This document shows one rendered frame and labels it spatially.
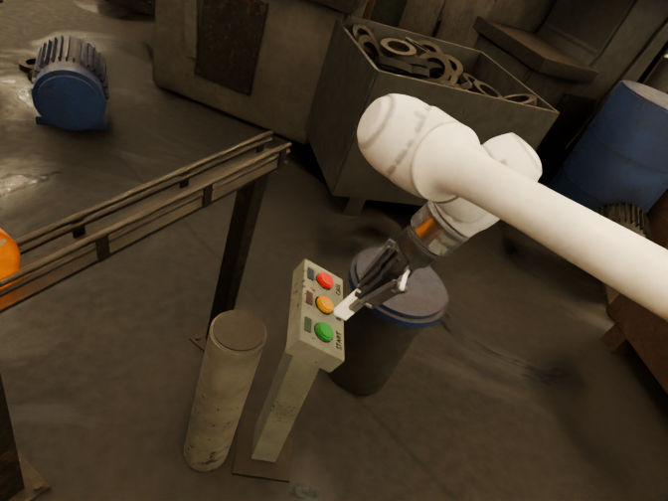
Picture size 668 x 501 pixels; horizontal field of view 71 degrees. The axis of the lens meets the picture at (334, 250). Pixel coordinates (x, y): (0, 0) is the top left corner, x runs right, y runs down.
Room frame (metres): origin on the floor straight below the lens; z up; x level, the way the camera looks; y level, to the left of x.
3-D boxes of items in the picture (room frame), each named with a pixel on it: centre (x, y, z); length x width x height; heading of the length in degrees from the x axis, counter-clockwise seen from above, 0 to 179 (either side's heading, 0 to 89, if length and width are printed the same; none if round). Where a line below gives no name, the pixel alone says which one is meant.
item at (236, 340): (0.66, 0.12, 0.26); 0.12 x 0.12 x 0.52
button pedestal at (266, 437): (0.73, -0.02, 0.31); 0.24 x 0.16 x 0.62; 14
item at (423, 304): (1.15, -0.22, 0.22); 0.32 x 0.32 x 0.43
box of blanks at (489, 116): (2.58, -0.14, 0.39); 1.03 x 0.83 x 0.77; 119
